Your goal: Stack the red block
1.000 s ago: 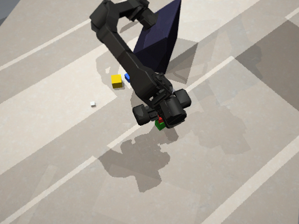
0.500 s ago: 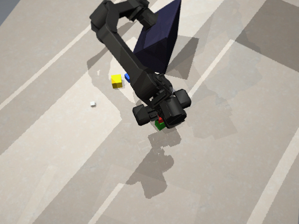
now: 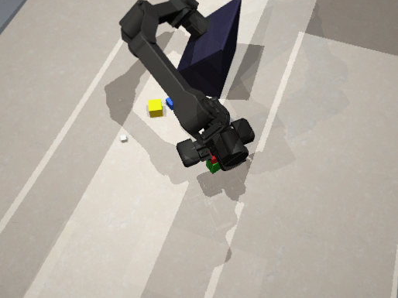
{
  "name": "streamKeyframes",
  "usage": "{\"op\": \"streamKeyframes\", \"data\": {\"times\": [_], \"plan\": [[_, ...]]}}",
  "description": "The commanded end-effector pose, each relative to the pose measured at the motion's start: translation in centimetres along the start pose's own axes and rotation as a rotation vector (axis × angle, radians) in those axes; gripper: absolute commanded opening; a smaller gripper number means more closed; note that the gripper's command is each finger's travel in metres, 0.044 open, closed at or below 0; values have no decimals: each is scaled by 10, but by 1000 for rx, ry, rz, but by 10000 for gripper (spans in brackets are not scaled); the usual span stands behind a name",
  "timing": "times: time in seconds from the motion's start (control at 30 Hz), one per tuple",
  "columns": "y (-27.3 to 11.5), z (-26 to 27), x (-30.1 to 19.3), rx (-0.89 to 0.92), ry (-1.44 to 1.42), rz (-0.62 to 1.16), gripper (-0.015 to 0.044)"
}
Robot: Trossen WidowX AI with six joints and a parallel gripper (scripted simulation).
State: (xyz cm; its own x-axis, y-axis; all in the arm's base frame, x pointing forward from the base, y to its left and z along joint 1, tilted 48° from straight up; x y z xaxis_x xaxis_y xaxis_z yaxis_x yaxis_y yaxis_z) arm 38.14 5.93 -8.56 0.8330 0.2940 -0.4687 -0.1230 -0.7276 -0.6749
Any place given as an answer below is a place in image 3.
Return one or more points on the red block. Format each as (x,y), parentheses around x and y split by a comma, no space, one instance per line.
(213,160)

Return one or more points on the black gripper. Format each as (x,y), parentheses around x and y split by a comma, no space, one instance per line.
(192,153)

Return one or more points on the blue block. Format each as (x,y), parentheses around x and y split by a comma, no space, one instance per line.
(169,103)

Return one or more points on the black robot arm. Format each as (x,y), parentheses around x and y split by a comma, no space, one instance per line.
(192,108)

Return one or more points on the yellow block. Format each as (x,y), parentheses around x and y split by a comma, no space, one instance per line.
(155,108)

